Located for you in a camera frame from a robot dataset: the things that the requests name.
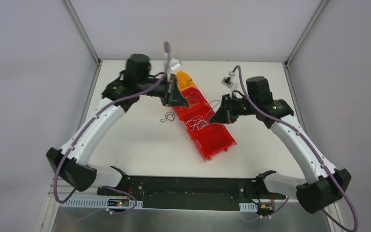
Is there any white wire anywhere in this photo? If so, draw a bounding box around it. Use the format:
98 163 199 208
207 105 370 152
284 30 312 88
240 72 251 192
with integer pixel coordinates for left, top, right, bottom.
185 112 215 132

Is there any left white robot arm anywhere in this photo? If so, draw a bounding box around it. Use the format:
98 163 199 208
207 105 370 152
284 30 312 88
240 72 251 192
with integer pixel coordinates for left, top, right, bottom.
46 54 189 196

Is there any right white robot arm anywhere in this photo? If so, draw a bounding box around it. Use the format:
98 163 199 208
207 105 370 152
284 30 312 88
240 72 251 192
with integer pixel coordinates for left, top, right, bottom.
209 76 351 214

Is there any red bin near yellow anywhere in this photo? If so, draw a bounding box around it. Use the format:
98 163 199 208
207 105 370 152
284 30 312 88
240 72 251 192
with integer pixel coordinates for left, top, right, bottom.
174 89 211 113

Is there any yellow plastic bin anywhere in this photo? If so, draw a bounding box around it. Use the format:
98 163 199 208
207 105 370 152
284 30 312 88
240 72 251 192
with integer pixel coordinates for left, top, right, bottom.
175 72 198 97

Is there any red middle bin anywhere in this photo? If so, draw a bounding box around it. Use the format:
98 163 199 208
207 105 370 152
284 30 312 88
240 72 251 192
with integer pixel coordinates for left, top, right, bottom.
176 108 214 137

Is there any red front bin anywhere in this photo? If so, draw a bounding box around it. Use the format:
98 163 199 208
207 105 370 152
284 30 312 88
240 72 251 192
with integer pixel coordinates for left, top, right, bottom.
191 124 237 161

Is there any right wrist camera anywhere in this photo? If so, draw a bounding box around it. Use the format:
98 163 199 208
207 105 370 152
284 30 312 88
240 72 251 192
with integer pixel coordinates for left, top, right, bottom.
221 76 239 91

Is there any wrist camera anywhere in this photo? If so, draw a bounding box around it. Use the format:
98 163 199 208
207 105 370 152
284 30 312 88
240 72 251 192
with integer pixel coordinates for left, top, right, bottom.
221 76 239 91
164 58 182 73

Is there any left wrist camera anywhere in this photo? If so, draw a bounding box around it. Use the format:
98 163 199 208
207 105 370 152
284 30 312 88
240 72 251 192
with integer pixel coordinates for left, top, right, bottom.
164 58 182 73

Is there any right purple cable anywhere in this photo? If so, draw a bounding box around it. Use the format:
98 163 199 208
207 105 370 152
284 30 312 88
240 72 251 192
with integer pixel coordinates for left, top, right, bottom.
232 65 359 232

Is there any purple cable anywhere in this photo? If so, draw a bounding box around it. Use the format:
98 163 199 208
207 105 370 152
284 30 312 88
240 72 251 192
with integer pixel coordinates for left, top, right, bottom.
53 41 172 216
232 65 359 232

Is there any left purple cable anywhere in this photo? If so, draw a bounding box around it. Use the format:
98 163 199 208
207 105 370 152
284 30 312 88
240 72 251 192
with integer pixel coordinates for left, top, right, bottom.
53 41 172 216

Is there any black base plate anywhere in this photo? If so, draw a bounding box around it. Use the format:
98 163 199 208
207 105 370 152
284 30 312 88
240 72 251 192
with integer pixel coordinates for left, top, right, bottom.
96 175 286 212

